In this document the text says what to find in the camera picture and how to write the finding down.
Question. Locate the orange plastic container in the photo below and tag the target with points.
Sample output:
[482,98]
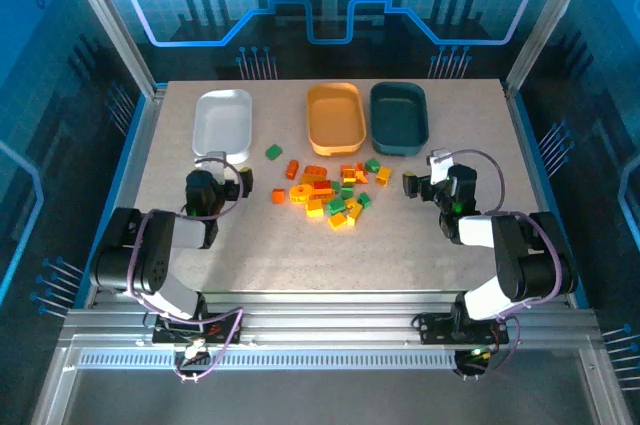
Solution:
[334,117]

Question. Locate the aluminium frame rail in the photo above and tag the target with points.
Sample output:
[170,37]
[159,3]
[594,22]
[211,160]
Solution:
[325,325]

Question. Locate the table side rail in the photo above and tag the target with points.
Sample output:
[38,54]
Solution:
[522,130]
[147,130]

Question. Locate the dark green plastic container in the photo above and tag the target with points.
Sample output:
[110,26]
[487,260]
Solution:
[397,117]

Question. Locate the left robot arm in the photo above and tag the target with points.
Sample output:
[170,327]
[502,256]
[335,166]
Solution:
[150,255]

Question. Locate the small LED circuit board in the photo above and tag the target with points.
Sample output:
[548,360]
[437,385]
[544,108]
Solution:
[475,354]

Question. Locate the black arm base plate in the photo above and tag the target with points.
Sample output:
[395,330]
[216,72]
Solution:
[232,335]
[430,330]

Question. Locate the white plastic container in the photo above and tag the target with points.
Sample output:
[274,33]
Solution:
[222,120]

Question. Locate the aluminium frame post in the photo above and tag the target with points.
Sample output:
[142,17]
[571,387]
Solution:
[107,20]
[550,20]

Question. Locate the red lego brick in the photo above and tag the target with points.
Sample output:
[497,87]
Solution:
[315,170]
[322,187]
[292,169]

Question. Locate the yellow lego brick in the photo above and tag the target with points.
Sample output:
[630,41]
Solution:
[314,207]
[338,220]
[310,179]
[383,176]
[349,178]
[354,211]

